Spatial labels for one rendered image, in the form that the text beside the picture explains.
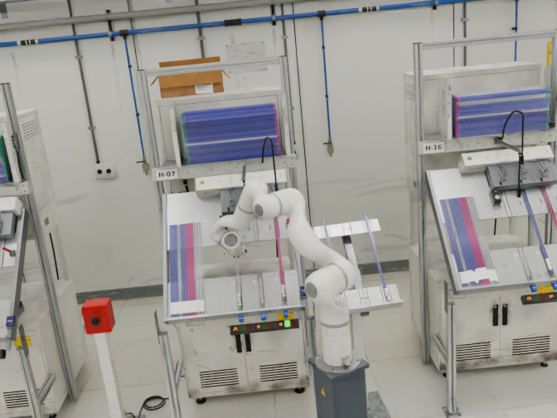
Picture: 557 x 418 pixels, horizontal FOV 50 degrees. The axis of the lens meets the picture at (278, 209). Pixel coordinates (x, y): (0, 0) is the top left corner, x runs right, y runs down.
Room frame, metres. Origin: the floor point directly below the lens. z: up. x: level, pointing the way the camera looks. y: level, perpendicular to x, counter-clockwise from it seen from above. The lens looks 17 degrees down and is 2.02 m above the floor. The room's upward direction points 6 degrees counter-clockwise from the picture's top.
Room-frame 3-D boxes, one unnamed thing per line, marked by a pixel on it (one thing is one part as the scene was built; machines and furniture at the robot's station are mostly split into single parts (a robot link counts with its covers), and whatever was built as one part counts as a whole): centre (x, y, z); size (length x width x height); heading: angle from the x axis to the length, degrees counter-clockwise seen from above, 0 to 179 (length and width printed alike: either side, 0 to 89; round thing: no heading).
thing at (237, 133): (3.17, 0.21, 1.52); 0.51 x 0.13 x 0.27; 91
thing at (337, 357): (2.16, -0.18, 0.79); 0.19 x 0.19 x 0.18
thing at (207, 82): (3.47, 0.32, 1.82); 0.68 x 0.30 x 0.20; 91
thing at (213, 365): (3.29, 0.27, 0.31); 0.70 x 0.65 x 0.62; 91
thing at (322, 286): (2.14, -0.16, 1.00); 0.19 x 0.12 x 0.24; 130
